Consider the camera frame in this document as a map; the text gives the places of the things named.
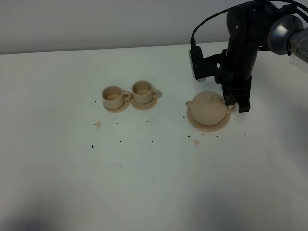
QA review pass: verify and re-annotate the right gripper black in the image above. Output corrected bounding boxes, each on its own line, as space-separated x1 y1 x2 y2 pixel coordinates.
215 38 259 113

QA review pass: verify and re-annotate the beige ceramic teapot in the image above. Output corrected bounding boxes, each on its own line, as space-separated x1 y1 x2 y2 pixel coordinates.
186 91 236 126

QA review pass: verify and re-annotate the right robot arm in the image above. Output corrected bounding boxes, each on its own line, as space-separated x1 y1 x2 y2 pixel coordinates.
215 0 308 113

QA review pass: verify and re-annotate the large beige teapot saucer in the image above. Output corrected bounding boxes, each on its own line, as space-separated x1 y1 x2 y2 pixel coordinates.
186 109 231 132

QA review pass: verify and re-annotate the right beige teacup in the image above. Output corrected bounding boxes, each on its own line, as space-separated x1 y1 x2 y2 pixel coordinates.
131 80 161 104

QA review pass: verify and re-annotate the beige teacup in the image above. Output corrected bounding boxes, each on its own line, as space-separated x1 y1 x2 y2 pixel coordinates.
131 80 161 104
102 85 131 111

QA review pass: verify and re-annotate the right beige cup saucer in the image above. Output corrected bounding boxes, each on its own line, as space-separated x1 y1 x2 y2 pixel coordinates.
130 98 158 110

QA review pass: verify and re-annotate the beige cup saucer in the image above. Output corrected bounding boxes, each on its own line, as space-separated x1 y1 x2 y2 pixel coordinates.
103 100 130 113
130 98 158 110

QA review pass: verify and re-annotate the left beige cup saucer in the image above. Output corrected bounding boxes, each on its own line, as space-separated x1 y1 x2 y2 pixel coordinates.
103 100 130 113

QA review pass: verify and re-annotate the left beige teacup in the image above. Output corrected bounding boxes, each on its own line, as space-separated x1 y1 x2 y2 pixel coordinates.
102 85 131 111

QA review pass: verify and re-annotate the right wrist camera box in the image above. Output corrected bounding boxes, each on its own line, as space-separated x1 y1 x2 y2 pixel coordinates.
189 46 227 82

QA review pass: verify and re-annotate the black camera cable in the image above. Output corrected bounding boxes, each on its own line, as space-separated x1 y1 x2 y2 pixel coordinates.
190 0 308 50

